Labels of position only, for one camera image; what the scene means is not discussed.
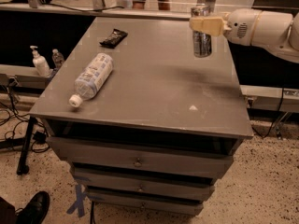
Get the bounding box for grey drawer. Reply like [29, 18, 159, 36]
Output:
[86, 189, 203, 216]
[48, 137, 234, 178]
[70, 167, 214, 201]

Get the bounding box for black table leg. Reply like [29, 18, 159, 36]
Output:
[17, 117, 36, 175]

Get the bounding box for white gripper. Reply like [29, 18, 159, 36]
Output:
[189, 8, 262, 46]

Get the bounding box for black leather shoe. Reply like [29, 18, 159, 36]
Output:
[16, 191, 50, 224]

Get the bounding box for bottom grey drawer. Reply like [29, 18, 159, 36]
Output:
[86, 189, 203, 216]

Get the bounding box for black snack wrapper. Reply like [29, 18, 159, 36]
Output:
[100, 29, 128, 49]

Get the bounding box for small clear plastic bottle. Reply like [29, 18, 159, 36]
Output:
[52, 49, 64, 68]

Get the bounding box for middle grey drawer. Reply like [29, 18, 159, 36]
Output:
[70, 167, 214, 201]

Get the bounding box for clear plastic water bottle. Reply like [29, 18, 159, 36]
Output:
[69, 53, 113, 107]

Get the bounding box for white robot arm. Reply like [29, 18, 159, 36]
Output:
[190, 8, 299, 63]

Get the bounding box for grey drawer cabinet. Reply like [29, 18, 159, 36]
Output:
[29, 16, 255, 217]

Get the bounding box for white pump dispenser bottle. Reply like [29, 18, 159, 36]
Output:
[30, 46, 50, 77]

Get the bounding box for blue tape floor mark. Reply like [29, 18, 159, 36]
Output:
[66, 183, 96, 224]

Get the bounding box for black floor cables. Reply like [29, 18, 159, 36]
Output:
[0, 81, 50, 154]

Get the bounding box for top grey drawer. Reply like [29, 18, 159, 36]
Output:
[48, 137, 234, 178]

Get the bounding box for silver redbull can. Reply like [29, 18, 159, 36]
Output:
[191, 5, 212, 58]

